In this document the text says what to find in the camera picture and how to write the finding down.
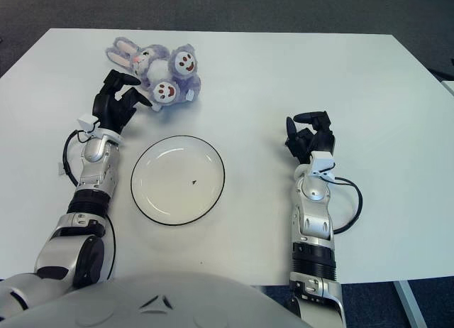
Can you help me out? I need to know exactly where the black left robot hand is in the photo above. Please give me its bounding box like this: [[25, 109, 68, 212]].
[[92, 69, 153, 136]]

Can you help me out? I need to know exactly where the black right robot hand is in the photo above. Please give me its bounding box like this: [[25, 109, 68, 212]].
[[284, 110, 336, 164]]

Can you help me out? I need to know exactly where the purple plush bunny doll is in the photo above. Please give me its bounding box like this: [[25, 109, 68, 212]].
[[105, 36, 202, 112]]

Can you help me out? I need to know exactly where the white plate black rim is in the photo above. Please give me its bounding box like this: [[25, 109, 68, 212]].
[[130, 135, 226, 225]]

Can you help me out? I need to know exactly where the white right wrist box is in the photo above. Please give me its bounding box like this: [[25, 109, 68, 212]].
[[309, 151, 336, 182]]

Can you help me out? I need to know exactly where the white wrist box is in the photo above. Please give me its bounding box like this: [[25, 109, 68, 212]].
[[78, 114, 100, 133], [309, 151, 336, 182]]

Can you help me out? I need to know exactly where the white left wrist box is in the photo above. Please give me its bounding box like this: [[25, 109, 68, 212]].
[[78, 114, 100, 133]]

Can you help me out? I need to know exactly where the white table leg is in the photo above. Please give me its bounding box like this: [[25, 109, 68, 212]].
[[392, 270, 430, 328]]

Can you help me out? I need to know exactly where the grey robot torso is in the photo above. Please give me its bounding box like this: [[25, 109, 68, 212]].
[[0, 270, 313, 328]]

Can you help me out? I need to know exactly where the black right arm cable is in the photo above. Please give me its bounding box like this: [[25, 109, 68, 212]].
[[319, 166, 363, 234]]

